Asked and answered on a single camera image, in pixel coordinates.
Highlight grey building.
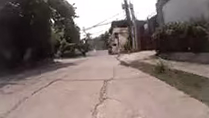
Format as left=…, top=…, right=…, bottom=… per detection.
left=154, top=0, right=209, bottom=27

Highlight overhead wires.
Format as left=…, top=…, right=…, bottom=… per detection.
left=79, top=10, right=126, bottom=39

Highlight low grey wall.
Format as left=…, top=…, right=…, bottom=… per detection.
left=156, top=50, right=209, bottom=67

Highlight row of dark trees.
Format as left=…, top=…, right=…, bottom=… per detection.
left=0, top=0, right=94, bottom=72

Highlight pale concrete side path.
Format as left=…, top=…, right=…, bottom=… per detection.
left=118, top=47, right=209, bottom=84

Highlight green hedge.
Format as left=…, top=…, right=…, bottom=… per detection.
left=150, top=19, right=209, bottom=56

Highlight small pale building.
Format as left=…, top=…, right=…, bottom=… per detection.
left=106, top=19, right=133, bottom=56

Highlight small weed bush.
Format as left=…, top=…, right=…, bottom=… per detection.
left=154, top=58, right=169, bottom=74

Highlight grey concrete road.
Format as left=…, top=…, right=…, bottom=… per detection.
left=0, top=45, right=209, bottom=118

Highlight tall utility pole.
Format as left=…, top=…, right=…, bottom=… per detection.
left=120, top=0, right=135, bottom=51

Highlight dark building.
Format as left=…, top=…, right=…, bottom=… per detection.
left=134, top=14, right=160, bottom=52

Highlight grass strip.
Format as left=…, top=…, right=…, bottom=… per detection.
left=119, top=55, right=209, bottom=115

